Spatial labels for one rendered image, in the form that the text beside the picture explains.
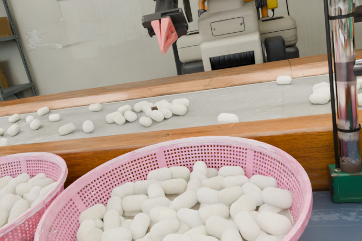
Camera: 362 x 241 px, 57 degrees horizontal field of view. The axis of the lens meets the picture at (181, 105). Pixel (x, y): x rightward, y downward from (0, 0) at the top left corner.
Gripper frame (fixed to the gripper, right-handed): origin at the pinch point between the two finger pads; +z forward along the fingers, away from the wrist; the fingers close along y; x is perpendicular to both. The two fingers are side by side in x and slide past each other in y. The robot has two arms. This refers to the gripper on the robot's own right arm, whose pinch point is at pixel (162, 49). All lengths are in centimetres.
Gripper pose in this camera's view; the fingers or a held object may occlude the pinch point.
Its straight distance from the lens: 78.7
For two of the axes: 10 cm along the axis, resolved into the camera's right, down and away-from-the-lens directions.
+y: 9.5, -1.3, -2.7
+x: 3.0, 5.1, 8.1
